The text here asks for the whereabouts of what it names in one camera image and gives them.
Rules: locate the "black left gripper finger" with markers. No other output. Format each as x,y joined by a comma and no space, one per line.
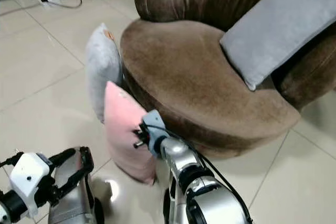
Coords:
63,157
86,169

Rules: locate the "pink pillow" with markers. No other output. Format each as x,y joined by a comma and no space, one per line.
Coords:
122,129

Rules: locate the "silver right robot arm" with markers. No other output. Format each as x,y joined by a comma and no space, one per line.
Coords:
205,192

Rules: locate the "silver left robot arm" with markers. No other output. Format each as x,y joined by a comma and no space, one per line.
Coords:
13,208

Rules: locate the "brown velvet round sofa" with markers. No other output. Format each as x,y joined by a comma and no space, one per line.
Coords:
189,82

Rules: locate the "light grey pillow orange tag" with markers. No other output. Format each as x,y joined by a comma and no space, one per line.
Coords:
102,66

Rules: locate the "grey rectangular pillow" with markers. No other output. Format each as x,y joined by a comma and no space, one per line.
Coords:
278,30

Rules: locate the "silver left robot leg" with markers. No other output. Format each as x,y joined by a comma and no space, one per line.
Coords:
79,208

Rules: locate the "silver robot leg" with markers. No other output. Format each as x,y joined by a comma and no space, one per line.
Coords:
176,208
79,208

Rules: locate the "silver right robot leg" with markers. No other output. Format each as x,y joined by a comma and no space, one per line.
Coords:
176,208

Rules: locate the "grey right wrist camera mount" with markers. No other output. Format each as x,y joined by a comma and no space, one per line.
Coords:
157,128

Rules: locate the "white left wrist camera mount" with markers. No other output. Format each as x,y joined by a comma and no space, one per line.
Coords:
27,177

